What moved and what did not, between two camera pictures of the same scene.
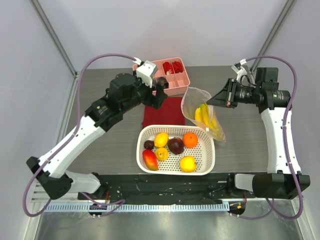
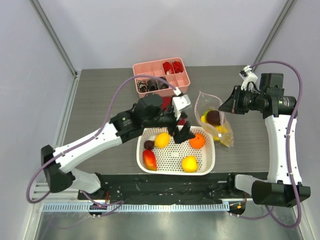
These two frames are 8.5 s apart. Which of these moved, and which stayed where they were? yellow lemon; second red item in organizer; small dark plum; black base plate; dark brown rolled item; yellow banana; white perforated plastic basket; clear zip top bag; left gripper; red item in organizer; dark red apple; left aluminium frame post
Moved: yellow banana; left gripper; dark red apple; clear zip top bag
Stayed: yellow lemon; left aluminium frame post; black base plate; dark brown rolled item; red item in organizer; second red item in organizer; white perforated plastic basket; small dark plum
